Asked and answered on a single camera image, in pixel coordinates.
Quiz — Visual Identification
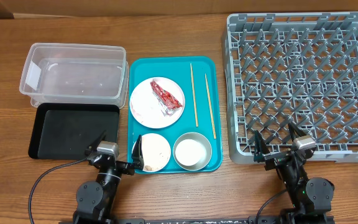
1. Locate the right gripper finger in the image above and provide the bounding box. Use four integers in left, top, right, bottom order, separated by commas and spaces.
288, 121, 306, 144
254, 130, 270, 162

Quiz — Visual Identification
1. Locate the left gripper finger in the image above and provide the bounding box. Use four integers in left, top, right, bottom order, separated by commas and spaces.
131, 135, 144, 170
85, 130, 106, 155

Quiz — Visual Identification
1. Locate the small pink bowl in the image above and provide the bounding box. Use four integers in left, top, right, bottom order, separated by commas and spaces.
141, 133, 171, 172

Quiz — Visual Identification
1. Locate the large pink plate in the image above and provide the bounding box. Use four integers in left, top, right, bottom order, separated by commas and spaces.
129, 77, 186, 129

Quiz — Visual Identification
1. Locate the red snack wrapper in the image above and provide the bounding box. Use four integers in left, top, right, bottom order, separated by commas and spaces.
150, 80, 183, 116

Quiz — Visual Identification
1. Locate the grey bowl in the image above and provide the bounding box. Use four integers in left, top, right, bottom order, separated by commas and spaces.
173, 132, 213, 171

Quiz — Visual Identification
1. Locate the wooden chopstick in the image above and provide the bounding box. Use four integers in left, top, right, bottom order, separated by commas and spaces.
190, 63, 198, 127
204, 73, 216, 139

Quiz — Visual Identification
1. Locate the white cup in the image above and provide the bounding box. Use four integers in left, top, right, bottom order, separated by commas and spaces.
175, 139, 206, 166

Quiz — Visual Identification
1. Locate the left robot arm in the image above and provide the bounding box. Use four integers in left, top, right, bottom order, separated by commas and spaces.
73, 131, 144, 223

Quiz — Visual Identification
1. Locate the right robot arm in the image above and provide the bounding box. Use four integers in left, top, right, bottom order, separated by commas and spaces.
249, 122, 335, 223

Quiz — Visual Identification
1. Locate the black food waste tray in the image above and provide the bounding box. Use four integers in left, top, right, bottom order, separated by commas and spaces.
28, 103, 120, 160

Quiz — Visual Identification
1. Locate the grey dishwasher rack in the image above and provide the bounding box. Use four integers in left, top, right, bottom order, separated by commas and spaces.
223, 12, 358, 164

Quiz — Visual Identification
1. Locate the clear plastic waste bin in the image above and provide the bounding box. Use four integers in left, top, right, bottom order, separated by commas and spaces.
19, 43, 129, 108

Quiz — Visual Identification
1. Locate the teal serving tray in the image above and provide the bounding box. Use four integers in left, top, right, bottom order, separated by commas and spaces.
127, 56, 223, 172

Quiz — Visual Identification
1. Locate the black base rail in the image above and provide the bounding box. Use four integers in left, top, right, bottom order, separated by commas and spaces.
58, 215, 335, 224

